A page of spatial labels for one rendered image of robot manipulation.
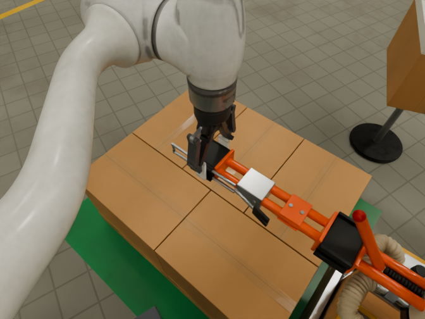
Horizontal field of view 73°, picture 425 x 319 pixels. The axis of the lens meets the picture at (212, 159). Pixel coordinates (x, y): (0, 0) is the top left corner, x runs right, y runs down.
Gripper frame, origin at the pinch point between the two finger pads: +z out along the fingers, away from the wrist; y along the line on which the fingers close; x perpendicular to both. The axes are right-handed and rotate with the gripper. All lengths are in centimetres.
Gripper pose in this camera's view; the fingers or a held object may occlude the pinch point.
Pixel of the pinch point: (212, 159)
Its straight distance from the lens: 72.1
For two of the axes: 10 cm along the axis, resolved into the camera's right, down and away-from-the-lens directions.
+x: -7.7, -5.1, 3.7
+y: 6.3, -6.3, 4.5
